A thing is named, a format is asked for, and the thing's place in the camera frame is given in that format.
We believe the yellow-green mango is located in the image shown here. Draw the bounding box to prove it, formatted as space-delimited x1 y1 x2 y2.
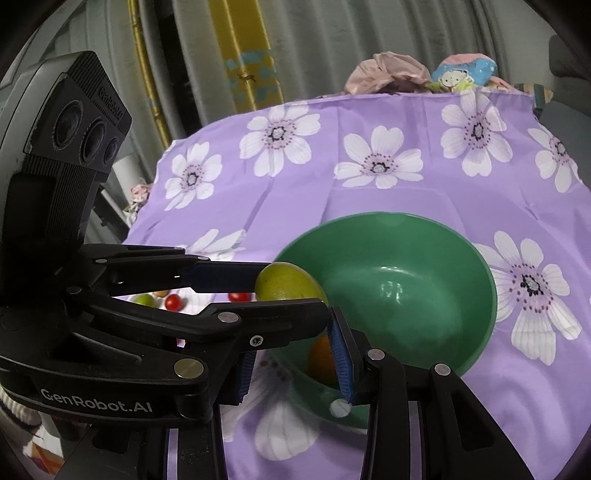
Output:
255 261 329 308

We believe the green bowl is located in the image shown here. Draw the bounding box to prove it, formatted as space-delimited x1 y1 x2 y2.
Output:
270 211 498 432

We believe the yellow printed curtain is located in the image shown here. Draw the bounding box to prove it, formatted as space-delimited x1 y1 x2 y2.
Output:
210 0 284 114

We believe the orange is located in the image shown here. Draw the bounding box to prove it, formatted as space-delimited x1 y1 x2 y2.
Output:
307 335 343 391

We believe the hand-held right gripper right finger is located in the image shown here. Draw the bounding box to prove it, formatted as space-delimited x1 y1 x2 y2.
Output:
329 307 523 480

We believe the pink crumpled cloth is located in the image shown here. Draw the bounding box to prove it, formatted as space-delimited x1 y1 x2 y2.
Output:
344 52 432 95

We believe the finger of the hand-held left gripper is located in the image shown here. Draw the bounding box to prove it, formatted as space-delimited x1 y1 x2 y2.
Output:
83 244 271 301
90 298 331 371

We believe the purple floral cloth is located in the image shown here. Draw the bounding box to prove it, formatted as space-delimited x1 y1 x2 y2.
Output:
122 90 587 480

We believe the grey curtain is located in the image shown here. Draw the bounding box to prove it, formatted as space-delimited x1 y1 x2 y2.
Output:
129 0 550 153

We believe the patterned cloth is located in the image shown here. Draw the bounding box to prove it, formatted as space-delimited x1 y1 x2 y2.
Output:
129 184 154 222

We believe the grey sofa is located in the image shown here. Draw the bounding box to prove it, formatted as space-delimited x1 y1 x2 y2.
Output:
549 34 591 134

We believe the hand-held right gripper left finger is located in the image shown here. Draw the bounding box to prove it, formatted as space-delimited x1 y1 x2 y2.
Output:
62 354 254 480

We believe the blue cartoon plush bag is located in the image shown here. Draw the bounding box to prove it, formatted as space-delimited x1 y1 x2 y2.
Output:
431 53 499 93

